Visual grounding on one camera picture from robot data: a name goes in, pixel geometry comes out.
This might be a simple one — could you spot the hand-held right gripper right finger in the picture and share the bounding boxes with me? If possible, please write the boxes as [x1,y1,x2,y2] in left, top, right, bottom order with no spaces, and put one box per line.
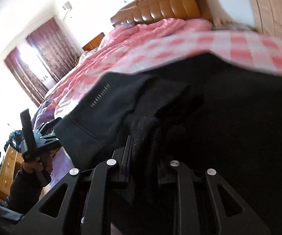
[157,161,271,235]

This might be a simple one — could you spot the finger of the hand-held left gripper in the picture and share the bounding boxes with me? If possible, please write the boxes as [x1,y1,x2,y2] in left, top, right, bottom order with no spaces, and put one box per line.
[40,135,60,152]
[34,118,62,136]

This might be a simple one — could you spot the purple printed bedsheet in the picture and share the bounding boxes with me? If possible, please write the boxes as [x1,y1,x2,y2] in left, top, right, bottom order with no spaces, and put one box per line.
[31,103,73,184]

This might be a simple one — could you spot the person's left forearm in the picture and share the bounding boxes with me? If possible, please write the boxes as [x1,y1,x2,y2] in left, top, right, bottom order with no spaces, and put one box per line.
[6,169,49,214]

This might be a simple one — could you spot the wooden desk with drawers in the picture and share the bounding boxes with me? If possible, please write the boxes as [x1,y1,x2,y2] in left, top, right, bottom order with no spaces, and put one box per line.
[0,143,24,201]

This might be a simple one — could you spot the wooden nightstand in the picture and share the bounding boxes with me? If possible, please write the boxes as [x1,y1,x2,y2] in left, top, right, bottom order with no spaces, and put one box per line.
[82,32,106,52]

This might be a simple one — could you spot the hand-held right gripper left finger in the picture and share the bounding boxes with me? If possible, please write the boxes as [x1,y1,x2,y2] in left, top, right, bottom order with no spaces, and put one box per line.
[12,135,135,235]

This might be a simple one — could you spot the person's left hand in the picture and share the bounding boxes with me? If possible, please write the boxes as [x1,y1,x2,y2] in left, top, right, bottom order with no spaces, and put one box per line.
[22,152,54,177]

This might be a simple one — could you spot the floral cloth covered nightstand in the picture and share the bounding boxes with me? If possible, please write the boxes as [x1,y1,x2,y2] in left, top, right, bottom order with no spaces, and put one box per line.
[212,23,257,33]

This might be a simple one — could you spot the wooden bed headboard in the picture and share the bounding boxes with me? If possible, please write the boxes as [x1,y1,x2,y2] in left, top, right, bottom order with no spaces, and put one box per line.
[110,0,214,28]

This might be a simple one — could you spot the floral pillow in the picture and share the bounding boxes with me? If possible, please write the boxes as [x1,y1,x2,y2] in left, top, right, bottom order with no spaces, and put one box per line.
[74,50,87,66]

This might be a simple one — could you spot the pink checkered bed sheet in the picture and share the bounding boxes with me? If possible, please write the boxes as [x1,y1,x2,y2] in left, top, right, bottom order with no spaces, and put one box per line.
[114,31,282,81]

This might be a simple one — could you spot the pink quilt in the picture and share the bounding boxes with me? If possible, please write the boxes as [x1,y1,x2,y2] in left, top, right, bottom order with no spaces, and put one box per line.
[31,18,212,128]

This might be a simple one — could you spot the black pants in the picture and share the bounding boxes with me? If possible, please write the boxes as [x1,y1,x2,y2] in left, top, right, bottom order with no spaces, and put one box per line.
[54,51,282,235]

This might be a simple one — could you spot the blue cloth pile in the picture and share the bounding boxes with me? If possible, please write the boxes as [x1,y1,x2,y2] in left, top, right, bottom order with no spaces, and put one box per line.
[5,130,22,150]

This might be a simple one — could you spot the maroon floral curtain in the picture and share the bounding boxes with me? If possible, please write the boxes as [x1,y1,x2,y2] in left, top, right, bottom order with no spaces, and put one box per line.
[5,48,49,107]
[26,17,80,84]

